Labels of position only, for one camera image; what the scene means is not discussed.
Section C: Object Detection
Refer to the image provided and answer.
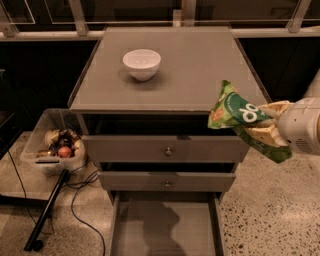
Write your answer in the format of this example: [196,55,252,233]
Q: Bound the grey drawer cabinet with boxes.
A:
[67,25,274,256]

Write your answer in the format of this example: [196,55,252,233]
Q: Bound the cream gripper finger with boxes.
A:
[259,101,293,120]
[245,125,287,147]

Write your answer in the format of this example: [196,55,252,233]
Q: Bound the clear plastic storage bin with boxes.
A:
[21,109,87,175]

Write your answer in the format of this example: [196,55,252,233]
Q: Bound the white ceramic bowl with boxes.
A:
[122,49,161,81]

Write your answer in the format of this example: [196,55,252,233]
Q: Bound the green rice chip bag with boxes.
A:
[208,80,292,163]

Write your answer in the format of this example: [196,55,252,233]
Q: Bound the grey middle drawer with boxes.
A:
[99,163,235,192]

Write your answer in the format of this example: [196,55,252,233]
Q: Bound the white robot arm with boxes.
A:
[245,72,320,155]

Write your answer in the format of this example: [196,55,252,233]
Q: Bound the black metal stand leg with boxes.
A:
[24,170,69,252]

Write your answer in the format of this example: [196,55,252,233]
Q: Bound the grey bottom drawer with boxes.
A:
[107,192,227,256]

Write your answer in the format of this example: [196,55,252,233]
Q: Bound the brass drawer knob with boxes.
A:
[164,181,171,188]
[164,147,173,157]

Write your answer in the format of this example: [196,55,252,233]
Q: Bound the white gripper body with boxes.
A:
[278,97,320,155]

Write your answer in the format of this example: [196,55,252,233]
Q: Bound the grey top drawer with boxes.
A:
[83,114,249,163]

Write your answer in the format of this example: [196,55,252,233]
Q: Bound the white metal railing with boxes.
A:
[0,0,320,41]

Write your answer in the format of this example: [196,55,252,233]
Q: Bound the red apple in bin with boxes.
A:
[58,146,72,158]

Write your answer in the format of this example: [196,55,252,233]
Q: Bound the grey drawer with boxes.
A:
[99,163,235,192]
[107,192,227,256]
[83,114,249,163]

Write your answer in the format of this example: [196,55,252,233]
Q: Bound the black thin cable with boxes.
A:
[6,149,54,236]

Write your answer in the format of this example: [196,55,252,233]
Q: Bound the brass top drawer knob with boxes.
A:
[164,147,173,157]

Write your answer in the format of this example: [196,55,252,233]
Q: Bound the brass middle drawer knob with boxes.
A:
[164,181,171,188]

